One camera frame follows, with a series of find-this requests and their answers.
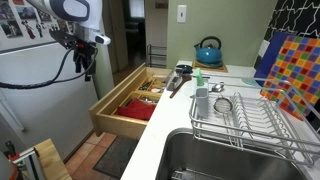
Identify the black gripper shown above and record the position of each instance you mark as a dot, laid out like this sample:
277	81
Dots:
85	50

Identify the aluminium frame with orange clamp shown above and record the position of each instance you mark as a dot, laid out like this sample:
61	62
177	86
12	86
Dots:
23	163

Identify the teal kettle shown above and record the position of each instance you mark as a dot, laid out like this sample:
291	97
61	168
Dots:
208	53

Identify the metal sink grid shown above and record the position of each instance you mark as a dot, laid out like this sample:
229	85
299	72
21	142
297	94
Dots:
190	175

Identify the clear teal plate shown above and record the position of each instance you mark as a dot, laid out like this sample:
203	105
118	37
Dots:
250	82

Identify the dark floor mat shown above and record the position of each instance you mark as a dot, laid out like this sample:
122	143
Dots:
116	158

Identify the small black pan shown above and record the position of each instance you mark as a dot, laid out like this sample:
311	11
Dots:
184	69

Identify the white refrigerator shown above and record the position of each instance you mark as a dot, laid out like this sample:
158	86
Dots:
43	100

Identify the metal mesh strainer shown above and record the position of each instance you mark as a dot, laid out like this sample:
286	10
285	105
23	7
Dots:
222	104

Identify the white light switch plate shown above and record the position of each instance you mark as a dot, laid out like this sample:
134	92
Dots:
181	13

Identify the metal spoon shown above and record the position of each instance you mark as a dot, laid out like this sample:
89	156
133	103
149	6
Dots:
217	88

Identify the steel cutlery pile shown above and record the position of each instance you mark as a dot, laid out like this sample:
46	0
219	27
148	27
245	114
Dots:
149	99
145	86

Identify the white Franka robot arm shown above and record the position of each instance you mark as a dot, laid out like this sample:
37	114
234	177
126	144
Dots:
70	10

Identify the colourful checkered board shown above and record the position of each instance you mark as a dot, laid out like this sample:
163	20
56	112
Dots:
296	73

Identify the clear plastic tray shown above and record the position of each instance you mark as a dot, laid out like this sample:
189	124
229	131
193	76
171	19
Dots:
173	83

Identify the green sponge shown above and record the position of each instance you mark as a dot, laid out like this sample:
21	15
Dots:
199	76

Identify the fridge photo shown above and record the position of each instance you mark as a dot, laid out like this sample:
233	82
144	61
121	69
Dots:
26	12
11	29
6	10

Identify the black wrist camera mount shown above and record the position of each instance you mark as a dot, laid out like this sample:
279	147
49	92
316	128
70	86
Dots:
65	37

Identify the red dress figure magnet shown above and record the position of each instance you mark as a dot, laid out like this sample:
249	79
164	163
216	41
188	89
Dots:
29	30

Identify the wooden drawer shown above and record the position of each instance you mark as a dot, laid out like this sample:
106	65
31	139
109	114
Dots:
110	123

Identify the red white kitchen tool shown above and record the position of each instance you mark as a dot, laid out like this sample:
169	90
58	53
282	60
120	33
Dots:
155	90

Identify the stainless steel sink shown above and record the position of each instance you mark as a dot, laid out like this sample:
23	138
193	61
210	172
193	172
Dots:
206	156

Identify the red cloth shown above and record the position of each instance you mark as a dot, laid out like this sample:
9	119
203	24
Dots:
138	109

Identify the wooden trivet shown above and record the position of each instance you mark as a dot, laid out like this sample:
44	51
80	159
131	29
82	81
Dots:
221	69

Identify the blue container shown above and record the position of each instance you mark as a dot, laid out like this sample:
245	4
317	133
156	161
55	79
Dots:
271	56

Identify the wooden board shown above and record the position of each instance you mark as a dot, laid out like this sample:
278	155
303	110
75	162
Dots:
53	160

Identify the grey utensil caddy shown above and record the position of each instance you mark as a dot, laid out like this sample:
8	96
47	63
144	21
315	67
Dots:
201	103

